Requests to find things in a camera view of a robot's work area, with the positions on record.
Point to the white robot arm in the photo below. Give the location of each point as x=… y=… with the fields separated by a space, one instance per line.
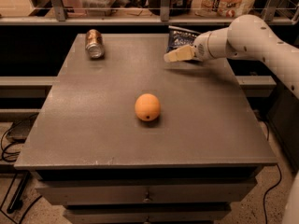
x=249 y=37

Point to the grey metal shelf rail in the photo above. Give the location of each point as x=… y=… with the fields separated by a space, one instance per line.
x=132 y=12

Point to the orange fruit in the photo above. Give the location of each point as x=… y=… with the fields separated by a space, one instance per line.
x=147 y=107

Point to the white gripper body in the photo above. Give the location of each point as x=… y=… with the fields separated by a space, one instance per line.
x=201 y=49

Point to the grey drawer cabinet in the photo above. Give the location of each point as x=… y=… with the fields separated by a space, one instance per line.
x=92 y=155

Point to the blue chip bag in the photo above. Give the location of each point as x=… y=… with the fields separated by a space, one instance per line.
x=179 y=37

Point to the round metal drawer knob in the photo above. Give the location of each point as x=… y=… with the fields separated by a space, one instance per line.
x=147 y=199

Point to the black power adapter box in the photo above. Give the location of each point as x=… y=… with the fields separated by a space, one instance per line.
x=19 y=131

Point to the brown soda can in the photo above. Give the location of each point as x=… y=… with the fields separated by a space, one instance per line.
x=94 y=44

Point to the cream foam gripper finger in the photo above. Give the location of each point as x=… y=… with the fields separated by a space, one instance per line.
x=184 y=53

